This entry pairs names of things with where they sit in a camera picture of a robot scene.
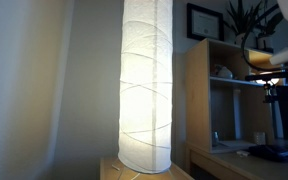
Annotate tall white paper lamp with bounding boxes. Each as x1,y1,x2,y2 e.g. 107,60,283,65
118,0,173,174

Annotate wooden lamp platform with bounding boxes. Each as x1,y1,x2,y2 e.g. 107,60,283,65
99,156,195,180

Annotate black framed certificate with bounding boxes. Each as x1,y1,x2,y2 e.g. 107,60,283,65
186,3,224,41

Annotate wooden shelf unit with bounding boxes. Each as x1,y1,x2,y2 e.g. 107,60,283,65
185,39,277,153

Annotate wooden desk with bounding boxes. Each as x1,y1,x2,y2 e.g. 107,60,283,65
185,143,288,180

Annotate small glass cup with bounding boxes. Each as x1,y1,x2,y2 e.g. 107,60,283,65
253,132,266,145

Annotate potted green plant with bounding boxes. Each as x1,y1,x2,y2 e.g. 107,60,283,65
224,0,283,51

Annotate white lamp cord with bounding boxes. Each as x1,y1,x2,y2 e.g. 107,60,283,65
110,163,142,180

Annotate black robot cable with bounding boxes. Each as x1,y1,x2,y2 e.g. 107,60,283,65
241,3,283,73

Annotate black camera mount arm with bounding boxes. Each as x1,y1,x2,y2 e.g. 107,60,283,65
245,72,288,103

